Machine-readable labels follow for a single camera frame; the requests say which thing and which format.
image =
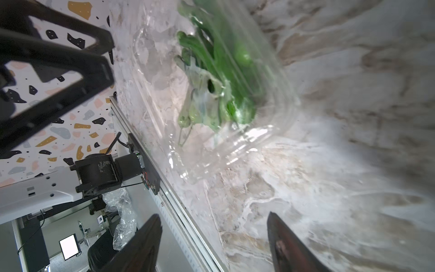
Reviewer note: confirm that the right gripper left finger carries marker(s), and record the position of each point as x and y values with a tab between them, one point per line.
140	253

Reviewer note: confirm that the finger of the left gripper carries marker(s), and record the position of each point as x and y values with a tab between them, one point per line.
51	91
15	17

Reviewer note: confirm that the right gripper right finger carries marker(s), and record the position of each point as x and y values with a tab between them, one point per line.
288	252

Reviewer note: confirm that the clear container peppers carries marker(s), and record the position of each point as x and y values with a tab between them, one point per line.
211	83

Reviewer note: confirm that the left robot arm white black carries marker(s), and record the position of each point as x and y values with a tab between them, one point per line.
94	175

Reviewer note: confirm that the crumpled clear plastic wrap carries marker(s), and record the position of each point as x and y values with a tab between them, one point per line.
119	201

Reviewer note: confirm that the lit monitor screen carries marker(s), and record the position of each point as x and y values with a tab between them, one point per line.
70	247

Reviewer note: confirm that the aluminium front rail frame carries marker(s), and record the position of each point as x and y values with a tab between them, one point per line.
183	247

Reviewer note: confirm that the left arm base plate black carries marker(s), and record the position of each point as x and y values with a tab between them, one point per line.
144	163

